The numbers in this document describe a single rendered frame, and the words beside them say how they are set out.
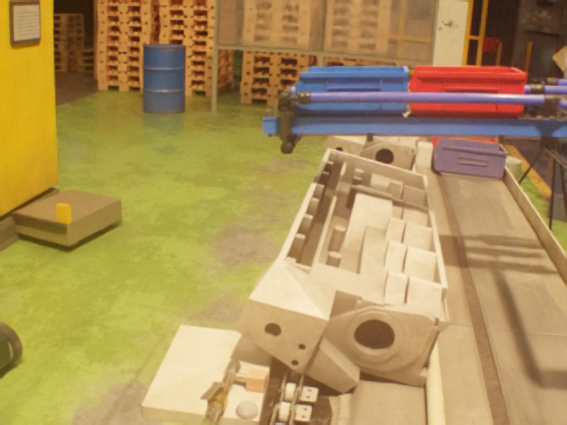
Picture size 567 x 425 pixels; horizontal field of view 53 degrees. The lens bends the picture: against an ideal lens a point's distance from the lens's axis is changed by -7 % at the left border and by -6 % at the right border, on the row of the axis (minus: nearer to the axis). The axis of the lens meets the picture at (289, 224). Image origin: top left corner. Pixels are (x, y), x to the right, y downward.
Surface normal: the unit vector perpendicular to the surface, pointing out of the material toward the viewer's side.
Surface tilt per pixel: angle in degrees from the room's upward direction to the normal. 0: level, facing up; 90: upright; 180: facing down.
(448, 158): 92
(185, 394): 0
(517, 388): 0
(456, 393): 0
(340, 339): 90
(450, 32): 90
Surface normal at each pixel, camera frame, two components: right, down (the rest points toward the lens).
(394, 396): 0.06, -0.93
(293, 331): -0.16, 0.34
